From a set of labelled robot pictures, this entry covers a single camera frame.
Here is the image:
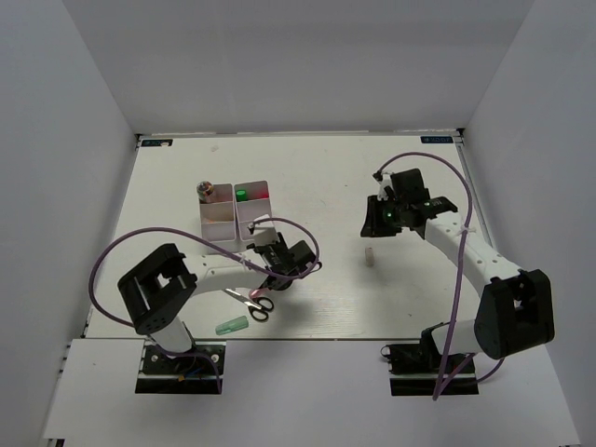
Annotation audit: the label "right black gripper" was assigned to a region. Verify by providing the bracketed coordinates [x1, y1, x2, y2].
[360, 195, 407, 237]

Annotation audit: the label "white eraser stick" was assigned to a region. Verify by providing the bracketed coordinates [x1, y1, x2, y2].
[364, 247, 374, 267]

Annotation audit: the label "black handled scissors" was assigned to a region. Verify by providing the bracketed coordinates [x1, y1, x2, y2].
[223, 289, 275, 322]

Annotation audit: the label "pink black highlighter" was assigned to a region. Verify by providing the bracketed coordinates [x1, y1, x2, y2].
[252, 187, 269, 200]

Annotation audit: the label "green black highlighter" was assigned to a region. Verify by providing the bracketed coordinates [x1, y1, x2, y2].
[236, 190, 249, 202]

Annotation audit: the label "green correction tape case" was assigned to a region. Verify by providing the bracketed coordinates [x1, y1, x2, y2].
[215, 316, 250, 336]

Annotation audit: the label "pink crayon tube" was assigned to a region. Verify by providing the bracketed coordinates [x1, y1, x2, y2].
[196, 181, 217, 204]

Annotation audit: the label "pink correction tape case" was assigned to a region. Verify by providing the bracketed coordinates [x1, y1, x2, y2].
[249, 289, 266, 299]

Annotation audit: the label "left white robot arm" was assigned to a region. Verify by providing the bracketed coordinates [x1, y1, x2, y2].
[117, 239, 319, 372]

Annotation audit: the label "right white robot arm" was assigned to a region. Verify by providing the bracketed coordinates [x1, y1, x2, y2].
[360, 169, 555, 372]

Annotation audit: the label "right white organizer tray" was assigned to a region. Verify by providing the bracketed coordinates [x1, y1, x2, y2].
[233, 180, 273, 243]

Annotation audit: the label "white organizer tray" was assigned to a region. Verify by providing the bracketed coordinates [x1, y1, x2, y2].
[233, 180, 273, 243]
[199, 183, 237, 251]

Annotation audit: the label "left white organizer tray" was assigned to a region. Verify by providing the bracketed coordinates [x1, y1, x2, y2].
[199, 183, 237, 251]

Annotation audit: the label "right blue corner label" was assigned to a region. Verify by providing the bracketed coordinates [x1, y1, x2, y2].
[420, 135, 454, 144]

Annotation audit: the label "blue corner label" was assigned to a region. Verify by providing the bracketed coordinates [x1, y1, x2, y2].
[141, 139, 173, 147]
[420, 135, 454, 144]

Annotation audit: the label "left blue corner label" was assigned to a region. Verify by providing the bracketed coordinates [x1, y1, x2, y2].
[141, 139, 173, 147]

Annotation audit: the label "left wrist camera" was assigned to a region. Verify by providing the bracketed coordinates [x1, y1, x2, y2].
[248, 221, 279, 247]

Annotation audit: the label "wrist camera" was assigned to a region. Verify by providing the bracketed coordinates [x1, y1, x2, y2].
[372, 171, 395, 201]
[248, 221, 279, 247]

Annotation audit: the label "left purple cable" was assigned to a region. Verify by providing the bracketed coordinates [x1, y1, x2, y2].
[88, 216, 323, 392]

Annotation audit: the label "purple cable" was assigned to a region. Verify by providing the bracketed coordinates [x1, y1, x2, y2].
[372, 151, 504, 401]
[88, 216, 323, 392]

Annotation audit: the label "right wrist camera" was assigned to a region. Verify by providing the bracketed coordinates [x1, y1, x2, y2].
[372, 171, 395, 201]

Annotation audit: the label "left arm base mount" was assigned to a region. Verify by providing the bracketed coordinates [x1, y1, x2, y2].
[135, 342, 226, 395]

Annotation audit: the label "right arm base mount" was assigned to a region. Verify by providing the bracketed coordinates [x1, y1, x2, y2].
[380, 343, 479, 397]

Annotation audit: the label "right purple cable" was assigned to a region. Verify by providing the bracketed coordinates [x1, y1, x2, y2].
[372, 151, 504, 401]

